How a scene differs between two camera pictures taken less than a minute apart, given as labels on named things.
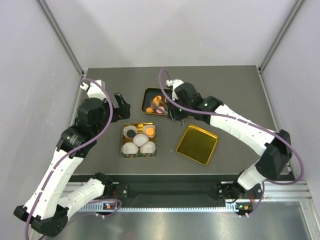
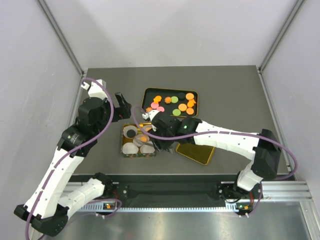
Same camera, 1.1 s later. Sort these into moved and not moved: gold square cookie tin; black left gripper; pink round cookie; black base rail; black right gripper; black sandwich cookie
Moved: black right gripper; pink round cookie
Not moved: black base rail; black left gripper; gold square cookie tin; black sandwich cookie
